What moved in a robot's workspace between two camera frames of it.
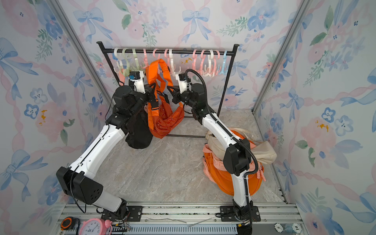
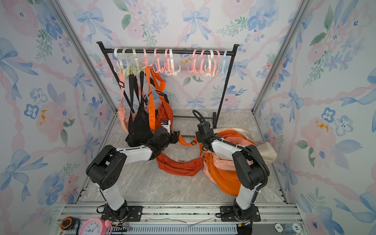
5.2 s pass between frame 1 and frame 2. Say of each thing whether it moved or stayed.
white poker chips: stayed
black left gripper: moved
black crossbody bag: stayed
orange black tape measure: stayed
